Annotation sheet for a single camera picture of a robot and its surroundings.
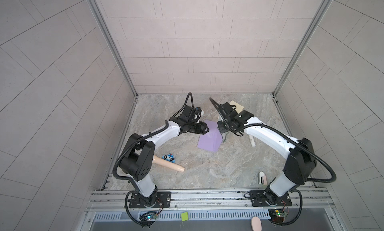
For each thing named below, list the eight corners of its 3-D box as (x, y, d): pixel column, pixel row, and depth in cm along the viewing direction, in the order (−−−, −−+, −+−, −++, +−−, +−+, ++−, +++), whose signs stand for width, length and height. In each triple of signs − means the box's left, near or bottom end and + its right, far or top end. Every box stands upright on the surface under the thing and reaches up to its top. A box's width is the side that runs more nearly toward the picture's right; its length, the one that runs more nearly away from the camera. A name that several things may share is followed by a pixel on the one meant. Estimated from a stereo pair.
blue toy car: (162, 158, 86) (161, 157, 84) (165, 152, 88) (164, 151, 87) (174, 163, 84) (174, 161, 83) (177, 156, 87) (176, 155, 85)
